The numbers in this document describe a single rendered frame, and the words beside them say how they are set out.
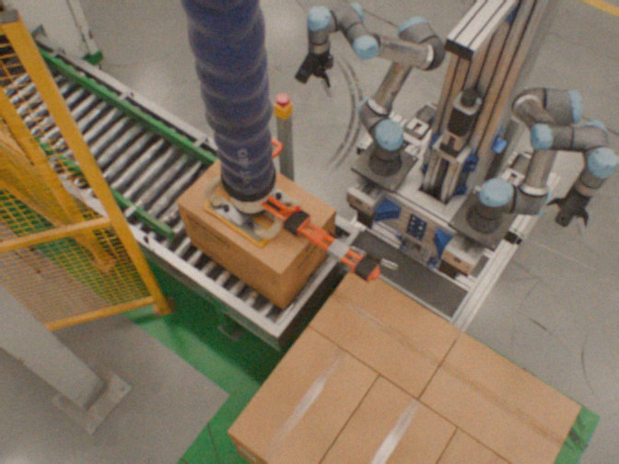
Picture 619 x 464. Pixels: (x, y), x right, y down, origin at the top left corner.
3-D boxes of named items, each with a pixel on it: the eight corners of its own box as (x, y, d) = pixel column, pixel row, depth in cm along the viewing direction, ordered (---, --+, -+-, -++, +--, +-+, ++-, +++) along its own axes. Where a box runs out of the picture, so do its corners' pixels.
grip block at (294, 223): (281, 227, 260) (281, 220, 255) (296, 212, 264) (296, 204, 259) (297, 238, 257) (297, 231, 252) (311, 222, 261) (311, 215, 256)
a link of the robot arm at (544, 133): (507, 81, 225) (540, 121, 181) (537, 84, 224) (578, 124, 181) (500, 112, 230) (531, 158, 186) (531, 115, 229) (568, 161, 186)
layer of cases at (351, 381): (236, 448, 304) (227, 431, 269) (350, 295, 343) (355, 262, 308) (451, 617, 270) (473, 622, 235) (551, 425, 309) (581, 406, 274)
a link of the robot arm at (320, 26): (336, 16, 204) (312, 23, 203) (334, 40, 214) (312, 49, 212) (326, 0, 208) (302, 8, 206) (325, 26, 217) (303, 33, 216)
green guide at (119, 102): (25, 51, 376) (19, 40, 369) (38, 40, 381) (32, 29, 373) (231, 180, 331) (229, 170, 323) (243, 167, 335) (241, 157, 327)
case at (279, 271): (190, 243, 313) (175, 201, 278) (241, 190, 329) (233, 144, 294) (284, 310, 296) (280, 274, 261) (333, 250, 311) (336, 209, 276)
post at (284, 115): (281, 212, 386) (273, 105, 299) (287, 204, 389) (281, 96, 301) (290, 217, 384) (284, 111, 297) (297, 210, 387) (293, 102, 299)
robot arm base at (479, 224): (476, 197, 269) (482, 184, 260) (508, 214, 264) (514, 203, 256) (459, 222, 263) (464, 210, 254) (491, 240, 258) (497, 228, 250)
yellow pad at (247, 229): (203, 208, 276) (201, 202, 272) (217, 193, 280) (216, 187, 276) (262, 249, 266) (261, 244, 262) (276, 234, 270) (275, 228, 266)
